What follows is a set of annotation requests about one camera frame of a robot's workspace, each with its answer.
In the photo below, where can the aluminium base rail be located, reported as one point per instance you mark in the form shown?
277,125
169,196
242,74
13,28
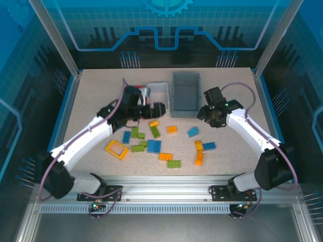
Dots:
164,189

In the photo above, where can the small LED connector board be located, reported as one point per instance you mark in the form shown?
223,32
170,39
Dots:
95,206
242,206

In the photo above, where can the small green lego brick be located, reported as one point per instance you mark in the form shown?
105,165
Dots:
141,136
143,143

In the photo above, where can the yellow lego window frame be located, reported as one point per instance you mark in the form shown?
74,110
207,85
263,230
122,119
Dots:
108,148

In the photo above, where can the steel base plate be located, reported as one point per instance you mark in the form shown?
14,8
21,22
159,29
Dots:
164,229

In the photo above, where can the red plastic bin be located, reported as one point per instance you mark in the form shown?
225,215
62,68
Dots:
141,88

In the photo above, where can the orange lego brick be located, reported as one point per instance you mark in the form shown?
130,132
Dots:
172,129
199,158
198,146
153,123
165,156

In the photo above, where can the gray plastic bin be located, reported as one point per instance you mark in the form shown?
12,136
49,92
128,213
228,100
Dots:
186,100

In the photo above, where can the white plastic bin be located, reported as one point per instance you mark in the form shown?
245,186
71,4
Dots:
159,85

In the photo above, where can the aluminium frame post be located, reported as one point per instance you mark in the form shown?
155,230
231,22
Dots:
55,37
275,37

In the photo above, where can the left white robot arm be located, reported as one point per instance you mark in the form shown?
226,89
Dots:
83,136

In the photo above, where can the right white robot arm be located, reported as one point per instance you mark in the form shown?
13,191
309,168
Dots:
252,131

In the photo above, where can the aluminium side rail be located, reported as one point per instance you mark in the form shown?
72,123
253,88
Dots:
69,106
266,111

